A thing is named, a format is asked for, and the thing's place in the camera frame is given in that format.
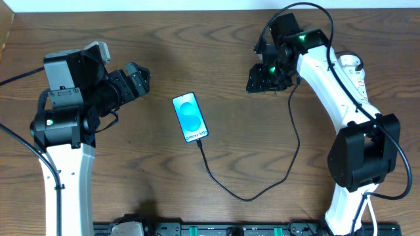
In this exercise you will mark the white power strip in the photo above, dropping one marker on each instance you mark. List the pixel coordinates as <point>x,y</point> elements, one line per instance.
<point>360,85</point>

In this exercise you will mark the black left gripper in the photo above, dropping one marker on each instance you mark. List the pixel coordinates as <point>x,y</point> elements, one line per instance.
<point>124,87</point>

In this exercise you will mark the blue Galaxy smartphone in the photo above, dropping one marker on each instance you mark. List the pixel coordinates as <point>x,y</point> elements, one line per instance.
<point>190,117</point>

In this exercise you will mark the white charger plug adapter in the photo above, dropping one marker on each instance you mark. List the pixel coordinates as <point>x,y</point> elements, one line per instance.
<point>349,64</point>

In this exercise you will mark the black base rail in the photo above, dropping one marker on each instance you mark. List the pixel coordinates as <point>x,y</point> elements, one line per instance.
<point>293,228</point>

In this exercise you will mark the brown cardboard panel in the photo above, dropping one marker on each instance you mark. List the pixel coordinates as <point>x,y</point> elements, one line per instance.
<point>6,22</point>

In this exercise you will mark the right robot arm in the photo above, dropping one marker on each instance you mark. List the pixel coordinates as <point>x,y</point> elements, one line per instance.
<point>362,153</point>

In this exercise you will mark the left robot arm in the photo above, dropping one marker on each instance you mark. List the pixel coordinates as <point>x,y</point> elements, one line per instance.
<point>81,91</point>

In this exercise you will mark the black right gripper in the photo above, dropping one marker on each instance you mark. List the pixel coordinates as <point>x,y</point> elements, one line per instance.
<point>266,77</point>

